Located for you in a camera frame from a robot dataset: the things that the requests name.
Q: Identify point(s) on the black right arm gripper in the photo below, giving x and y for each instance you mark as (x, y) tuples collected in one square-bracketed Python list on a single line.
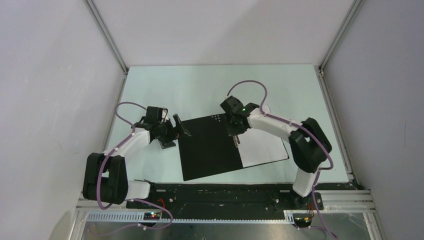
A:
[(232, 131)]

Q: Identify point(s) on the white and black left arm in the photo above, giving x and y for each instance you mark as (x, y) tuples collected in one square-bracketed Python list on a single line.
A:
[(106, 180)]

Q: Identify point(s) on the black folder with beige cover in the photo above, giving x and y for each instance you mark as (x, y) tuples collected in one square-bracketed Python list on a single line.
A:
[(210, 150)]

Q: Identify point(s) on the right controller board with LEDs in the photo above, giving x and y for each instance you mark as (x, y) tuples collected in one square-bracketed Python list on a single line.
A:
[(302, 221)]

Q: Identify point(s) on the controller board with leds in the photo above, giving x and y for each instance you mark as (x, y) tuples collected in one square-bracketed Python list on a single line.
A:
[(302, 221), (152, 216)]

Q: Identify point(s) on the white slotted cable duct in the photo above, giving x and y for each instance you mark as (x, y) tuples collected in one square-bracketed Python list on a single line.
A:
[(137, 217)]

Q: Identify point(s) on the metal folder clip mechanism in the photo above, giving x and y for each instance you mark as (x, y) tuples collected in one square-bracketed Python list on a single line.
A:
[(236, 140)]

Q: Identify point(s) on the aluminium frame post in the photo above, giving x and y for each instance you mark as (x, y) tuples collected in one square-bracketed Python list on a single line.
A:
[(348, 20), (106, 34)]

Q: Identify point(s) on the left controller board with LEDs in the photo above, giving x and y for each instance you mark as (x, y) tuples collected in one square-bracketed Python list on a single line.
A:
[(152, 216)]

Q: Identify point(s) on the right aluminium frame post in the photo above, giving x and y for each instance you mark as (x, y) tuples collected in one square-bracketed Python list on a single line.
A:
[(348, 20)]

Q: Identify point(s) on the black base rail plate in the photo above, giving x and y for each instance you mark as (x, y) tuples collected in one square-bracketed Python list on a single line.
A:
[(230, 202)]

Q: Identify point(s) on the left aluminium frame post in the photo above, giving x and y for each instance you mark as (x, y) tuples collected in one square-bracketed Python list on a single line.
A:
[(106, 34)]

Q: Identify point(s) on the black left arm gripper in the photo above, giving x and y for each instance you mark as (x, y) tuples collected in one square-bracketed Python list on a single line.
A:
[(166, 143)]

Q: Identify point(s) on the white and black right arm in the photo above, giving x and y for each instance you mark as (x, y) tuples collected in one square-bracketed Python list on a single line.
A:
[(309, 145)]

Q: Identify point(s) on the white paper sheet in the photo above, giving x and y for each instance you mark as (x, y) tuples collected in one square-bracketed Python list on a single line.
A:
[(258, 147)]

